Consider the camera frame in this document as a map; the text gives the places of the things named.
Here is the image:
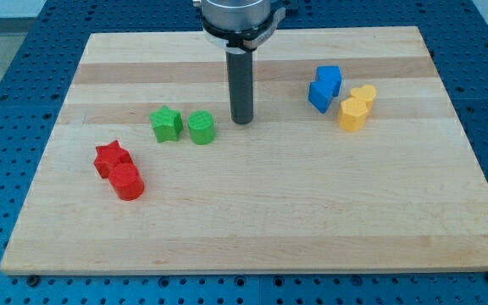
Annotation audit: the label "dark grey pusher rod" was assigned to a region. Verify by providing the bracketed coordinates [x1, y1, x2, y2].
[226, 52, 253, 125]

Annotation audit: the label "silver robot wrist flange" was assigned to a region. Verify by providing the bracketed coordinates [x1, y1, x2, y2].
[192, 0, 286, 55]

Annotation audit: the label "green star block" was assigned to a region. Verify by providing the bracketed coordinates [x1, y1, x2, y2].
[149, 105, 183, 143]

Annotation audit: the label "red cylinder block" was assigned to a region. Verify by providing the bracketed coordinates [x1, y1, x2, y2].
[108, 163, 145, 201]

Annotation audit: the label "blue cube block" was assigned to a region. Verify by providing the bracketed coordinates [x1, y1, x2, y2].
[316, 65, 343, 97]

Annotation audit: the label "yellow pentagon block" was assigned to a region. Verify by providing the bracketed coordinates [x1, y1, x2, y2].
[337, 97, 369, 132]

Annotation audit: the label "yellow heart block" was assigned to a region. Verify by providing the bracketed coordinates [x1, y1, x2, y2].
[350, 84, 377, 109]

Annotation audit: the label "blue angular block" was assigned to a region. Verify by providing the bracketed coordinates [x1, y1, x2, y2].
[308, 80, 335, 114]

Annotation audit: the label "red star block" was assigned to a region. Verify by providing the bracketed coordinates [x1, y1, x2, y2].
[93, 140, 133, 179]

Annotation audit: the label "green cylinder block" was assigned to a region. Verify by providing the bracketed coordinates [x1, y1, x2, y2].
[187, 110, 215, 145]

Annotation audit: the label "wooden board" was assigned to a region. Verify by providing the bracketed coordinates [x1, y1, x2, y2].
[0, 26, 488, 275]

